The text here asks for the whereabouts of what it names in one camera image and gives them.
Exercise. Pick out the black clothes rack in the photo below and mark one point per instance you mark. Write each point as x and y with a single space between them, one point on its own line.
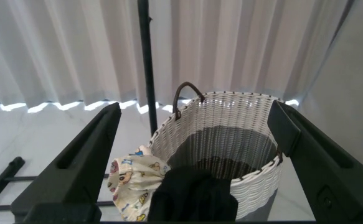
147 62

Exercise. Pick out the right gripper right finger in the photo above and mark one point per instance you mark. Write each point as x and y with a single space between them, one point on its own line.
330 174

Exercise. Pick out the white curtain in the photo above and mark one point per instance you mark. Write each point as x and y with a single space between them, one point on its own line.
59 46

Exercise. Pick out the black garment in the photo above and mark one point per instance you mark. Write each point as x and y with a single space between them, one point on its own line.
193 199

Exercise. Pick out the cream printed garment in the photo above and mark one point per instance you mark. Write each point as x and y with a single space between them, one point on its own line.
134 183

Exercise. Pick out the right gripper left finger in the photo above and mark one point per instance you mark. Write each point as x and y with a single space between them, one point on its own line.
75 174

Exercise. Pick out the white laundry basket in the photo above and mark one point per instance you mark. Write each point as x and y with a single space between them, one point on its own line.
231 109

